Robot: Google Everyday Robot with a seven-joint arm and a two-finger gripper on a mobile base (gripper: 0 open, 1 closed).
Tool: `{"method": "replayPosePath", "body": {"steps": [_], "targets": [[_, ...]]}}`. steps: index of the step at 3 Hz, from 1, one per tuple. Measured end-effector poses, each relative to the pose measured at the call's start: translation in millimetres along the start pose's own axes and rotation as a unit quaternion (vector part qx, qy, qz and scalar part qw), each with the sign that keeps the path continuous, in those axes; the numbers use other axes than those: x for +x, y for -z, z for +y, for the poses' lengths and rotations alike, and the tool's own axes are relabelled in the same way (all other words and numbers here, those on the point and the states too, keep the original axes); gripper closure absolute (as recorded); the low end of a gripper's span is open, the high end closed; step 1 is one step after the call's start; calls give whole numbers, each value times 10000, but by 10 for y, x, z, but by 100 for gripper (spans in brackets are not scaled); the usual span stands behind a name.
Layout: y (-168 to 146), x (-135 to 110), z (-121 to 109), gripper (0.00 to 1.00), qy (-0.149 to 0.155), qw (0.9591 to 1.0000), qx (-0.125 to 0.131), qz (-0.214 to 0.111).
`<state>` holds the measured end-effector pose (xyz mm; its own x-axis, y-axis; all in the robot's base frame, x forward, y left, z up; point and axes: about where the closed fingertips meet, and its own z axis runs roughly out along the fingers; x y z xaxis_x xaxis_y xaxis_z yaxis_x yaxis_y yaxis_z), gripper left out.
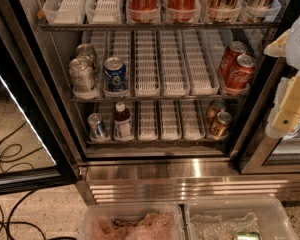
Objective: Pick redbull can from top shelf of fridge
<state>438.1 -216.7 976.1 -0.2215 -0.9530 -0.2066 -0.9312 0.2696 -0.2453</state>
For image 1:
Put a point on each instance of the red coke can rear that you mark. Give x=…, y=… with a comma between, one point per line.
x=234, y=49

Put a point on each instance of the clear plastic bin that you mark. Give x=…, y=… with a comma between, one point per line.
x=132, y=221
x=222, y=217

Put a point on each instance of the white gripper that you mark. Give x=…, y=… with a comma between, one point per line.
x=284, y=118

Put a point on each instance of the stainless fridge base grille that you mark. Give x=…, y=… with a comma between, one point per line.
x=178, y=180

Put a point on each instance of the silver can rear left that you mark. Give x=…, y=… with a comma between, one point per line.
x=87, y=50

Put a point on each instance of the brown bottle white cap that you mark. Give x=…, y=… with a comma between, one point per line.
x=122, y=121

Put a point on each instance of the blue pepsi can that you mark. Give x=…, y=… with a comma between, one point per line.
x=114, y=70

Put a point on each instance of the left clear plastic bin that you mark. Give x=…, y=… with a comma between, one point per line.
x=132, y=221

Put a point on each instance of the silver can front left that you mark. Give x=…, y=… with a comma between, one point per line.
x=82, y=76

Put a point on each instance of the small redbull can bottom shelf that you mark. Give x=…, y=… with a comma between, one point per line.
x=98, y=131

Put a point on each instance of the red coke can front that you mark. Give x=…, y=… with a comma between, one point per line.
x=240, y=72

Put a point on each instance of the gold can front bottom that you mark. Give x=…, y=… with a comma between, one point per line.
x=220, y=124

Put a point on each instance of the gold can rear bottom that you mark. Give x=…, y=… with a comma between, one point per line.
x=215, y=106

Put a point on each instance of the green can in bin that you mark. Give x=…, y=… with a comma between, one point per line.
x=247, y=236

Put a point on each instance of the open glass fridge door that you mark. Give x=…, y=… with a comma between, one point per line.
x=33, y=152

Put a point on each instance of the right clear plastic bin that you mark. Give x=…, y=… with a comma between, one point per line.
x=222, y=217

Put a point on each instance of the red coke can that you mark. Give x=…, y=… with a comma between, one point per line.
x=240, y=72
x=234, y=49

